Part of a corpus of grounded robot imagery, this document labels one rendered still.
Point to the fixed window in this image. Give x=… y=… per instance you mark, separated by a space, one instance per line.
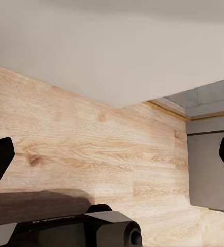
x=201 y=102

